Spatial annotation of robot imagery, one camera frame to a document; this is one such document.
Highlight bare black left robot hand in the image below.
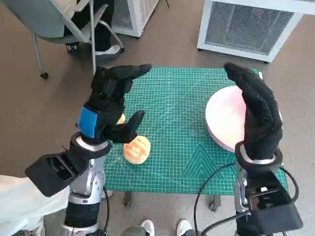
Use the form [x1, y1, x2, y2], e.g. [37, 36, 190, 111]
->
[78, 64, 153, 145]

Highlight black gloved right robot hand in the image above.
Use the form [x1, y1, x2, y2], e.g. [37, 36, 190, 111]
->
[223, 62, 284, 160]

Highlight pink bowl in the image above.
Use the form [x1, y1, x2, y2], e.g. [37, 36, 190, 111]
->
[205, 86, 249, 153]

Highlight round toy bread bun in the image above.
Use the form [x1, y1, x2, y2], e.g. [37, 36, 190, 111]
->
[123, 135, 151, 165]

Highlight green cutting mat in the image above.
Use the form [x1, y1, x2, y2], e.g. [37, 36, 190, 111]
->
[103, 66, 288, 196]

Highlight large white mesh cabinet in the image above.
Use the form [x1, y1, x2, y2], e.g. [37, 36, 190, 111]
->
[196, 0, 315, 63]

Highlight small white mesh cabinet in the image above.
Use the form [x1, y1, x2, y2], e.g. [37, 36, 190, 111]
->
[112, 0, 160, 38]

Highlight grey chair with metal legs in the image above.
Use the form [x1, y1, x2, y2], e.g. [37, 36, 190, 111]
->
[1, 0, 125, 79]

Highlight white shoe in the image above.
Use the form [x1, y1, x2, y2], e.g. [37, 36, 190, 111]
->
[177, 219, 192, 236]
[140, 219, 155, 236]

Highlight white fabric cover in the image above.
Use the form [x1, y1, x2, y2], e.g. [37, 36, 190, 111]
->
[0, 174, 69, 236]

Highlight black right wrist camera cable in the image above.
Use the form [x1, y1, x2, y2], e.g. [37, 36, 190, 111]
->
[279, 167, 300, 205]

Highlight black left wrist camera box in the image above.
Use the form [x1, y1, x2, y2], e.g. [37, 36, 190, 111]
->
[24, 147, 89, 197]

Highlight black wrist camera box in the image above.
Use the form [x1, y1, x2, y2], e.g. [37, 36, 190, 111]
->
[247, 171, 304, 231]
[24, 147, 89, 197]

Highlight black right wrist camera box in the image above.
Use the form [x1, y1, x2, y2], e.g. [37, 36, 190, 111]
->
[247, 171, 304, 231]

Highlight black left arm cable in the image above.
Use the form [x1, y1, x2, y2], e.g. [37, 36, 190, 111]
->
[102, 188, 111, 234]

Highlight long black right arm cable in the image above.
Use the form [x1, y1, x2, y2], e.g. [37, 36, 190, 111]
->
[193, 162, 237, 236]

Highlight short black right arm cable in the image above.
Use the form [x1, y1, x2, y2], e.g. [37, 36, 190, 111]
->
[200, 211, 250, 236]

